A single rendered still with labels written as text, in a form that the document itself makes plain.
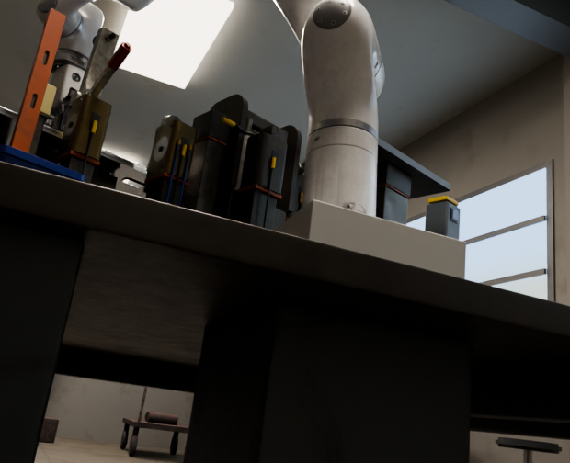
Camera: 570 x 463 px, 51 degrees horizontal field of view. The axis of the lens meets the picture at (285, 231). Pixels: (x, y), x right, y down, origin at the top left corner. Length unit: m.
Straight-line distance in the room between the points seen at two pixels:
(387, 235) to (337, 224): 0.08
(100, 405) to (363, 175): 7.86
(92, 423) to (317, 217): 7.96
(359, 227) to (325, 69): 0.32
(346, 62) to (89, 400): 7.87
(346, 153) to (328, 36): 0.20
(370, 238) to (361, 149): 0.20
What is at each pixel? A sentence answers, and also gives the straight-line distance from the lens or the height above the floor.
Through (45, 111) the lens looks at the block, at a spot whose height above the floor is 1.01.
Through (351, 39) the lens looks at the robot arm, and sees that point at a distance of 1.03.
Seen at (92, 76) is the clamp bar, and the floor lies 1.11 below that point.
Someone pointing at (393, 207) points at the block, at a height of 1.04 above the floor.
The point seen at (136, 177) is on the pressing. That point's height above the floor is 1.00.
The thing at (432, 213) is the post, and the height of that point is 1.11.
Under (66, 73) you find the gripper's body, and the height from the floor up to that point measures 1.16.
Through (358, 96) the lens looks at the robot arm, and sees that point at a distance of 1.02.
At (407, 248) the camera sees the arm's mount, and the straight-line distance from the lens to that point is 0.86.
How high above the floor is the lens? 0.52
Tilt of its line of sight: 17 degrees up
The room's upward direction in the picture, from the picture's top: 7 degrees clockwise
